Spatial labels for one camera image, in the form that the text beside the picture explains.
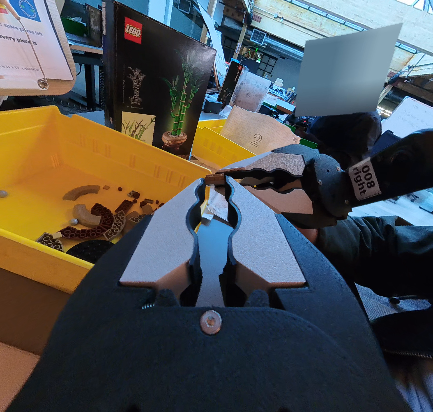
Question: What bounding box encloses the yellow plastic bin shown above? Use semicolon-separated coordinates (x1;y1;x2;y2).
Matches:
0;105;212;355
191;118;256;169

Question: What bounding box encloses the person's right forearm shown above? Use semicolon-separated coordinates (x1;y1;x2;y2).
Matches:
316;214;433;299

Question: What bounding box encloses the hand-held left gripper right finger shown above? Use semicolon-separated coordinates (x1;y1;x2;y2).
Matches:
220;176;308;307

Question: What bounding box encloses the pile of brown toy bricks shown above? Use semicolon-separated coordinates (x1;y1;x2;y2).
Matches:
35;184;166;254

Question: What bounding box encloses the person's grey sweater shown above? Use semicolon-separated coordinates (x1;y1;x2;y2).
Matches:
355;284;433;412

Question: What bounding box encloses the printed instruction sheet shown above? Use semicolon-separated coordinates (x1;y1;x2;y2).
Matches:
0;0;74;89

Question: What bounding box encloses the person's dark jacket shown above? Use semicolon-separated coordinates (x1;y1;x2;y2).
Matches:
298;112;433;360

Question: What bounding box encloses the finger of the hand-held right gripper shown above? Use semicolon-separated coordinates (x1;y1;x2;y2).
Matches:
216;152;306;188
242;182;314;216

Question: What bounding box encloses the black bamboo brick set box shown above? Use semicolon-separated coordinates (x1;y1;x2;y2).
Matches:
101;0;217;159

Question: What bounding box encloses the tan numbered paper bag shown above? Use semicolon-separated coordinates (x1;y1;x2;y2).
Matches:
220;105;300;156

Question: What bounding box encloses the black round brick plate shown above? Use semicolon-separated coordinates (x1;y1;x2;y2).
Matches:
65;240;115;264

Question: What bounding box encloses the person's right hand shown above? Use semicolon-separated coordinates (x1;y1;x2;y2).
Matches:
295;228;319;246

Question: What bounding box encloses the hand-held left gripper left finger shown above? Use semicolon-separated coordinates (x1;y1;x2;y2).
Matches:
118;178;207;307

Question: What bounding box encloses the black cardboard box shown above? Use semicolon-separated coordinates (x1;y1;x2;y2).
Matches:
217;60;249;106

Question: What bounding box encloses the whiteboard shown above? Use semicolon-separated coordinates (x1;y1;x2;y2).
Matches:
382;96;433;139

